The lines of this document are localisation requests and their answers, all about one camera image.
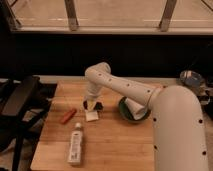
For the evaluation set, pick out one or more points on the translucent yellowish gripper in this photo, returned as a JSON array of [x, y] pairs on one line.
[[91, 104]]

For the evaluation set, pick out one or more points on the black eraser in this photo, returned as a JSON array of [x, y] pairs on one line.
[[98, 106]]

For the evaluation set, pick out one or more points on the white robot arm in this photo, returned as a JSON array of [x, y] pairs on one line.
[[178, 125]]

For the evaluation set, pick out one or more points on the white sponge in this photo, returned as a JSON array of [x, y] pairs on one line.
[[91, 115]]

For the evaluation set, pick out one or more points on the green bowl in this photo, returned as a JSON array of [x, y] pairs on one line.
[[127, 115]]

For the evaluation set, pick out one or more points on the white paper cup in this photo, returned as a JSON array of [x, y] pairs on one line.
[[137, 110]]

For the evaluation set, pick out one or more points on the white tube with cap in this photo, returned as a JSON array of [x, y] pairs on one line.
[[75, 150]]

